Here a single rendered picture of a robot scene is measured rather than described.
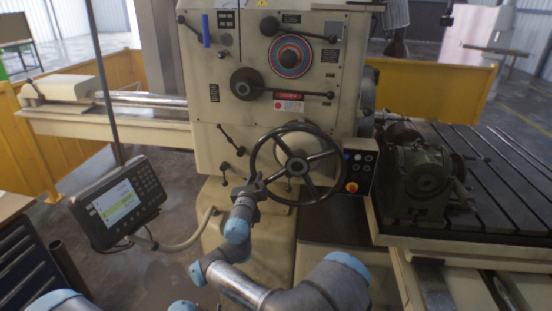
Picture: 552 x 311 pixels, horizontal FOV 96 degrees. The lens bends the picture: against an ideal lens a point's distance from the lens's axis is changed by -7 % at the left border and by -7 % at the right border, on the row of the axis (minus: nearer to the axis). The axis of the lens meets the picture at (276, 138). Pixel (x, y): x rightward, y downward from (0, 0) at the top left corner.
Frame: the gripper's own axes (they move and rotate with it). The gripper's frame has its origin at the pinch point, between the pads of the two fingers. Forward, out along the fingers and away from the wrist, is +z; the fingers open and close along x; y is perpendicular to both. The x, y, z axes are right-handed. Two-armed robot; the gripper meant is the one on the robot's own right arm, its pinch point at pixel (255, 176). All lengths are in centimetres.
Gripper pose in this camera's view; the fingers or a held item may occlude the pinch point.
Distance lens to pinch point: 110.5
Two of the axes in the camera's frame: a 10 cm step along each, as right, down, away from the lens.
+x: -9.4, 2.2, 2.6
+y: -3.1, -8.6, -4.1
